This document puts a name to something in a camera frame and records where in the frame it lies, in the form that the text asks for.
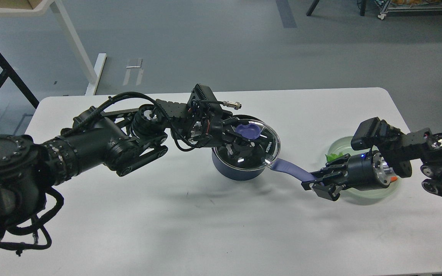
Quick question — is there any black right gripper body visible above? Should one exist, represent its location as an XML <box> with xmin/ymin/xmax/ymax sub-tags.
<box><xmin>338</xmin><ymin>151</ymin><xmax>392</xmax><ymax>191</ymax></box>

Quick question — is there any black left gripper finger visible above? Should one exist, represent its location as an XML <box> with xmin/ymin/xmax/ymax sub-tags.
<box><xmin>217</xmin><ymin>138</ymin><xmax>256</xmax><ymax>164</ymax></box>
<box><xmin>222</xmin><ymin>117</ymin><xmax>262</xmax><ymax>136</ymax></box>

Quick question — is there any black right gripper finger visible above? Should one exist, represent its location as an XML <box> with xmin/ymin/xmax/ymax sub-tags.
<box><xmin>301</xmin><ymin>179</ymin><xmax>345</xmax><ymax>201</ymax></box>
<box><xmin>311</xmin><ymin>159</ymin><xmax>348</xmax><ymax>181</ymax></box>

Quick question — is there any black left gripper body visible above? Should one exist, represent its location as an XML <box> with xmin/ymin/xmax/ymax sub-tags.
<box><xmin>171</xmin><ymin>84</ymin><xmax>242</xmax><ymax>149</ymax></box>

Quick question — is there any glass pot lid purple knob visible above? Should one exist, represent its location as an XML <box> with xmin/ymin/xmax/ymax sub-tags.
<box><xmin>213</xmin><ymin>115</ymin><xmax>280</xmax><ymax>172</ymax></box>

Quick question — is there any blue saucepan with purple handle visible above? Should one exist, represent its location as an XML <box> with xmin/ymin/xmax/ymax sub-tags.
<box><xmin>212</xmin><ymin>148</ymin><xmax>317</xmax><ymax>183</ymax></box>

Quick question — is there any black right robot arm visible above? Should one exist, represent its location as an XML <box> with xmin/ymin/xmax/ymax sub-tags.
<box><xmin>302</xmin><ymin>117</ymin><xmax>442</xmax><ymax>201</ymax></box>

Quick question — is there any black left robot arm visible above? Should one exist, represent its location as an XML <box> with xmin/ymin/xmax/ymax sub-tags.
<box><xmin>0</xmin><ymin>84</ymin><xmax>260</xmax><ymax>255</ymax></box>

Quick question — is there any orange toy carrot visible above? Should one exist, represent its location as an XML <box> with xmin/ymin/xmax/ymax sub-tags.
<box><xmin>325</xmin><ymin>153</ymin><xmax>398</xmax><ymax>183</ymax></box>

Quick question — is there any light green plate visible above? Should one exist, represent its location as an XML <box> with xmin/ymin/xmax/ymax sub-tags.
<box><xmin>326</xmin><ymin>136</ymin><xmax>402</xmax><ymax>202</ymax></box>

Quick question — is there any black chair leg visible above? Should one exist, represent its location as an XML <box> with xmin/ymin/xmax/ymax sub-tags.
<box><xmin>306</xmin><ymin>0</ymin><xmax>367</xmax><ymax>17</ymax></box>

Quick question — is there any metal wheeled cart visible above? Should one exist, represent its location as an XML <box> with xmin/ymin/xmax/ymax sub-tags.
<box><xmin>375</xmin><ymin>0</ymin><xmax>442</xmax><ymax>20</ymax></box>

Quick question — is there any white desk leg frame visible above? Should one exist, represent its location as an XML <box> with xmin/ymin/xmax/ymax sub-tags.
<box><xmin>0</xmin><ymin>0</ymin><xmax>107</xmax><ymax>96</ymax></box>

